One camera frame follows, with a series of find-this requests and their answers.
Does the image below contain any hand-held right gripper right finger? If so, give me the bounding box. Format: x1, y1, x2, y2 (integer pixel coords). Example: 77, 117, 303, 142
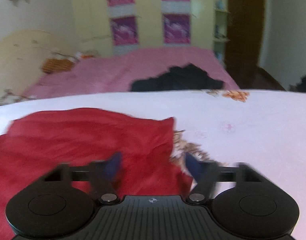
185, 152, 265, 204

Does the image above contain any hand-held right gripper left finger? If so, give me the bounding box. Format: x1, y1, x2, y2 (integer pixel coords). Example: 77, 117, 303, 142
40, 152, 123, 204

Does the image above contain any red puffer jacket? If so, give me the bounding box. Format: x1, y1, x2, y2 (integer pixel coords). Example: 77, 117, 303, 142
0, 107, 195, 240

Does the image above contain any white floral bedsheet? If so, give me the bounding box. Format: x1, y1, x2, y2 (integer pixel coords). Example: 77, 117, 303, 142
0, 89, 306, 200

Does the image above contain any black clothing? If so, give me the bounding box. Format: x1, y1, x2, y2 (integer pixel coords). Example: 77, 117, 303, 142
130, 63, 225, 92

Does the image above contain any pink bedsheet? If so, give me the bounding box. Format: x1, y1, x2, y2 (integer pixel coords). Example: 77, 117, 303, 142
22, 46, 241, 99

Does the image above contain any black garment on chair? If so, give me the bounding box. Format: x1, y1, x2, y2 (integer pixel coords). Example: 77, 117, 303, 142
289, 75, 306, 92

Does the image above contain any cream headboard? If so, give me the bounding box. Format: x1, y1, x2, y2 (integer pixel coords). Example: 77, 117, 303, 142
0, 29, 77, 106

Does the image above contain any cream corner shelf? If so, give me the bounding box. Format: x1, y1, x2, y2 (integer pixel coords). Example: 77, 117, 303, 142
212, 0, 231, 63

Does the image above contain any brown wooden door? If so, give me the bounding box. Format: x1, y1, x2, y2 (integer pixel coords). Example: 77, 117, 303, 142
225, 0, 268, 90

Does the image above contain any cream wardrobe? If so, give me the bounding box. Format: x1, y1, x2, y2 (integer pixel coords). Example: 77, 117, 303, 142
71, 0, 216, 58

